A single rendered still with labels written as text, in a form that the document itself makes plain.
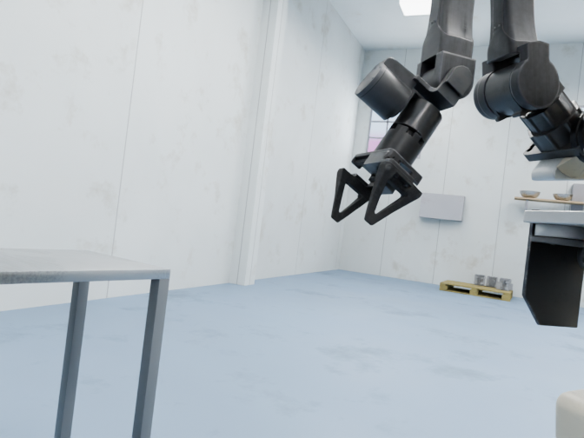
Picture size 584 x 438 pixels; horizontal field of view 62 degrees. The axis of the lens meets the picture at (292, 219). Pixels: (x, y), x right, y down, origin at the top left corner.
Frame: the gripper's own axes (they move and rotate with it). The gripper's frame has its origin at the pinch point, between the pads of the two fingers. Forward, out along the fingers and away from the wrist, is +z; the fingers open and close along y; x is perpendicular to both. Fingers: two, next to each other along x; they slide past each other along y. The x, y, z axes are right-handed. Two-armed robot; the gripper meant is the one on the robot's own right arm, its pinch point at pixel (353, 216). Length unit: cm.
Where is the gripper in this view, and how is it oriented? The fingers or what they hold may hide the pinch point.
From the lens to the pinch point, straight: 68.8
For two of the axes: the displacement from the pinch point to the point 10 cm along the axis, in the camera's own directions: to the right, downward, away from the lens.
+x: 7.3, 6.0, 3.2
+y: 3.7, 0.3, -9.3
